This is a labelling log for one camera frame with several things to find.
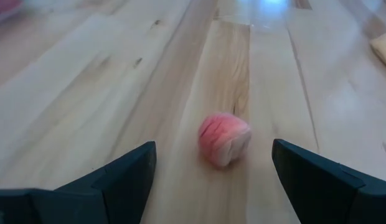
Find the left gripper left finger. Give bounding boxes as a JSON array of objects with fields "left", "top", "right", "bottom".
[{"left": 0, "top": 141, "right": 157, "bottom": 224}]

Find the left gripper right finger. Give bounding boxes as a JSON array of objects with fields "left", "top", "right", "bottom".
[{"left": 271, "top": 138, "right": 386, "bottom": 224}]

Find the clear plastic tupperware container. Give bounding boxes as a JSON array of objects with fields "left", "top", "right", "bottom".
[{"left": 0, "top": 0, "right": 26, "bottom": 24}]

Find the pink toy garlic bulb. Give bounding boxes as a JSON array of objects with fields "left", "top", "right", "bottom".
[{"left": 197, "top": 111, "right": 253, "bottom": 169}]

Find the yellow waffle-weave cloth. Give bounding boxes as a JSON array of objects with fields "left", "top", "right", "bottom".
[{"left": 369, "top": 30, "right": 386, "bottom": 71}]

